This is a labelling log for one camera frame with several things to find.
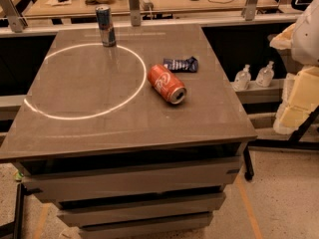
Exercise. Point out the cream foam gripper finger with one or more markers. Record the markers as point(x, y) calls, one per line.
point(283, 40)
point(300, 97)

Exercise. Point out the blue rxbar wrapper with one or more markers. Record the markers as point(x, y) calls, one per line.
point(189, 65)

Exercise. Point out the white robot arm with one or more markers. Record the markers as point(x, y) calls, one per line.
point(305, 38)

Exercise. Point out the orange soda can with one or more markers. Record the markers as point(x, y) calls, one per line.
point(169, 86)

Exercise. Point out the blue silver redbull can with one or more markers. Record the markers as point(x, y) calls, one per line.
point(104, 18)

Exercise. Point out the right sanitizer bottle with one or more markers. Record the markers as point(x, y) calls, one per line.
point(265, 75)

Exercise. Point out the sanitizer bottle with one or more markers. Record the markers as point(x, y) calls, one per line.
point(242, 79)
point(265, 75)

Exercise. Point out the left sanitizer bottle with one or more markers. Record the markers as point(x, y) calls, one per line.
point(242, 79)

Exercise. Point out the white power strip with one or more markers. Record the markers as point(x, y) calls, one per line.
point(147, 5)

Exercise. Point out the grey drawer cabinet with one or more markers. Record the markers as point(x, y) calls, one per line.
point(137, 193)

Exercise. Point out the right metal bracket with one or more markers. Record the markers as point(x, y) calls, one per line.
point(249, 10)

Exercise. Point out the metal bracket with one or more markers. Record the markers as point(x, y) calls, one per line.
point(135, 12)
point(16, 21)
point(249, 10)

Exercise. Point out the middle metal bracket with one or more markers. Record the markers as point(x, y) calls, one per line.
point(135, 12)

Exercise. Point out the left metal bracket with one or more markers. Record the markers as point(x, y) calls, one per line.
point(16, 21)

